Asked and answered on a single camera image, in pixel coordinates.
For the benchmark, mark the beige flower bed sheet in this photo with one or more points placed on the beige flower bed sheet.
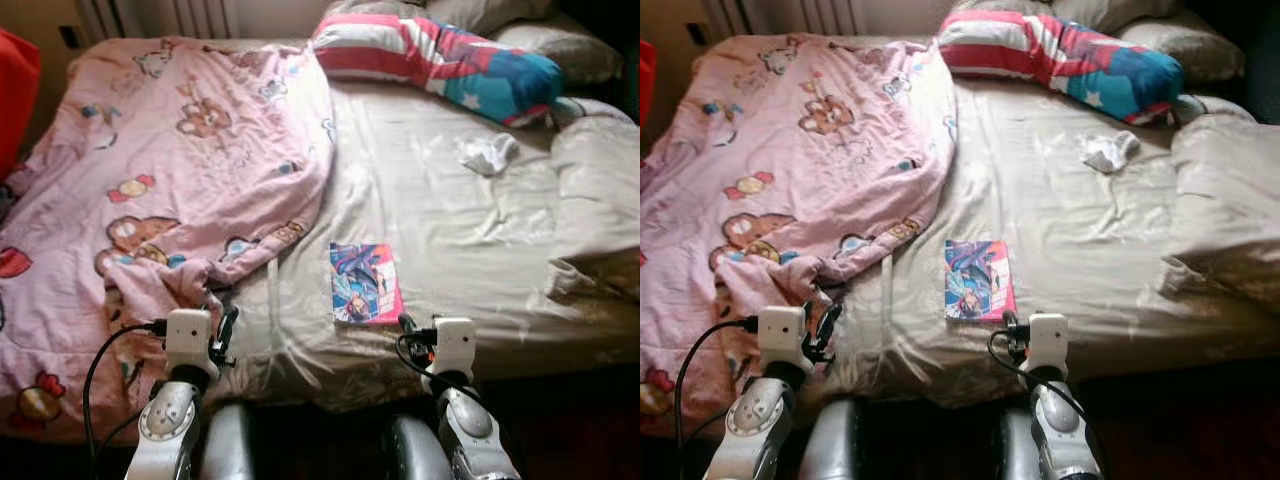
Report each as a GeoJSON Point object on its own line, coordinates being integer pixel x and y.
{"type": "Point", "coordinates": [450, 220]}
{"type": "Point", "coordinates": [1070, 220]}

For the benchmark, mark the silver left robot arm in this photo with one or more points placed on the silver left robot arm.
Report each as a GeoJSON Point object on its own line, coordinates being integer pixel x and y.
{"type": "Point", "coordinates": [755, 420]}
{"type": "Point", "coordinates": [165, 425]}

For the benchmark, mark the anime cover book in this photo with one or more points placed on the anime cover book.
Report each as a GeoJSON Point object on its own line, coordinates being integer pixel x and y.
{"type": "Point", "coordinates": [362, 282]}
{"type": "Point", "coordinates": [978, 280]}

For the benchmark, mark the silver right robot leg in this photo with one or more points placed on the silver right robot leg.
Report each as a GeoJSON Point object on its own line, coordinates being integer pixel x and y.
{"type": "Point", "coordinates": [415, 455]}
{"type": "Point", "coordinates": [1018, 450]}

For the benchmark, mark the pink bear print blanket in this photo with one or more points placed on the pink bear print blanket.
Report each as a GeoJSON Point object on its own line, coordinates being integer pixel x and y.
{"type": "Point", "coordinates": [150, 150]}
{"type": "Point", "coordinates": [790, 150]}

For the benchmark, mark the white crumpled sock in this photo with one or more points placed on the white crumpled sock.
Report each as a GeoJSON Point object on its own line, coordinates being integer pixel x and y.
{"type": "Point", "coordinates": [490, 155]}
{"type": "Point", "coordinates": [1108, 152]}

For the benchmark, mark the beige folded duvet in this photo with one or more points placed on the beige folded duvet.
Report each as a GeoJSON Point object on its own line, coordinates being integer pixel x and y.
{"type": "Point", "coordinates": [600, 200]}
{"type": "Point", "coordinates": [1230, 200]}

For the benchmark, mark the striped star bolster pillow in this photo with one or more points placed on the striped star bolster pillow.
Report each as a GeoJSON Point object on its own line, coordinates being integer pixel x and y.
{"type": "Point", "coordinates": [440, 60]}
{"type": "Point", "coordinates": [1060, 55]}

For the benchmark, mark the red bean bag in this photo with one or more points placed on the red bean bag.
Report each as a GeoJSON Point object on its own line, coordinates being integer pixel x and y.
{"type": "Point", "coordinates": [646, 95]}
{"type": "Point", "coordinates": [18, 90]}

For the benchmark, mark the white ribbed radiator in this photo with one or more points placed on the white ribbed radiator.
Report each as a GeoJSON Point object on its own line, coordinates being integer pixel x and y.
{"type": "Point", "coordinates": [150, 15]}
{"type": "Point", "coordinates": [780, 14]}

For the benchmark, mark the grey bed pillow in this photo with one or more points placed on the grey bed pillow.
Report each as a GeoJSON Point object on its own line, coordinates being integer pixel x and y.
{"type": "Point", "coordinates": [565, 45]}
{"type": "Point", "coordinates": [1190, 45]}
{"type": "Point", "coordinates": [480, 12]}
{"type": "Point", "coordinates": [1100, 10]}

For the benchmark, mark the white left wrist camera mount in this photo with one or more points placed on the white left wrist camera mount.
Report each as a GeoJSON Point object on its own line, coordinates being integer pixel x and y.
{"type": "Point", "coordinates": [188, 335]}
{"type": "Point", "coordinates": [782, 330]}

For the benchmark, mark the black wall socket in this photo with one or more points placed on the black wall socket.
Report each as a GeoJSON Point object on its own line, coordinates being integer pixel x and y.
{"type": "Point", "coordinates": [697, 34]}
{"type": "Point", "coordinates": [69, 37]}

